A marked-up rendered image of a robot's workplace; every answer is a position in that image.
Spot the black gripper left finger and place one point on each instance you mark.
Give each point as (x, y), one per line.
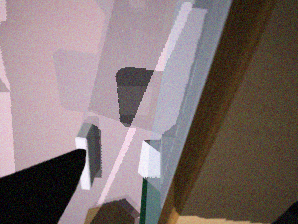
(40, 193)

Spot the tan cardboard box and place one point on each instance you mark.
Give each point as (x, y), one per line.
(112, 213)

